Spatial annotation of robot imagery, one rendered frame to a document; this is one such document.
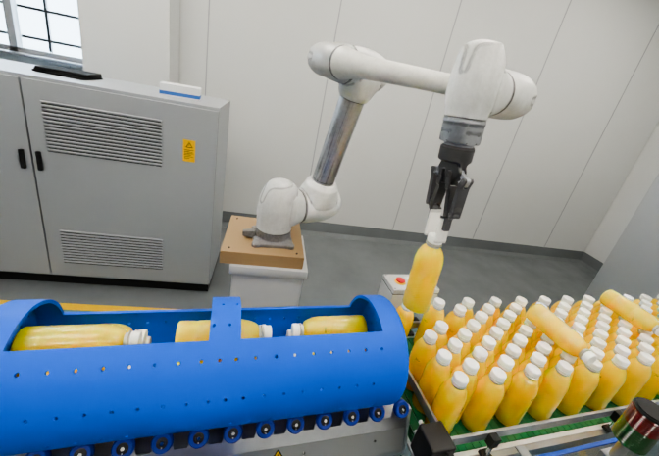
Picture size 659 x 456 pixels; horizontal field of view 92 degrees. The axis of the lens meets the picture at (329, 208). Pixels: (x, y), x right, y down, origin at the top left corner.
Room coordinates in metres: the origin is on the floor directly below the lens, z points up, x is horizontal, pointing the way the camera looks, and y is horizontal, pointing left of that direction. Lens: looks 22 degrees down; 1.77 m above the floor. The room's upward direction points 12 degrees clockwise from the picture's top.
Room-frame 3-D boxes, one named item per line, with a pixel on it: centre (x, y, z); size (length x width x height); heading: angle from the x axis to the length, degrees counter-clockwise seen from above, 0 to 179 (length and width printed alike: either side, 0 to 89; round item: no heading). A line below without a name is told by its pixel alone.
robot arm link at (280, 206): (1.27, 0.22, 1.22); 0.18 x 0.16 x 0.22; 130
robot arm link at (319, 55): (1.20, 0.10, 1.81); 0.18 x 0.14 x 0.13; 40
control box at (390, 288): (1.07, -0.37, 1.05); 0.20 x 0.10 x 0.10; 110
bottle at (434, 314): (0.97, -0.45, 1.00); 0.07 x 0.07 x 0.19
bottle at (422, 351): (0.79, -0.38, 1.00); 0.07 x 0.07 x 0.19
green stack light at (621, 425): (0.52, -0.75, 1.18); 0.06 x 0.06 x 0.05
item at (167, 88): (2.18, 1.13, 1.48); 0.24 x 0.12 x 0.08; 111
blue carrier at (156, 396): (0.57, 0.18, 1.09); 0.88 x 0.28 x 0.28; 110
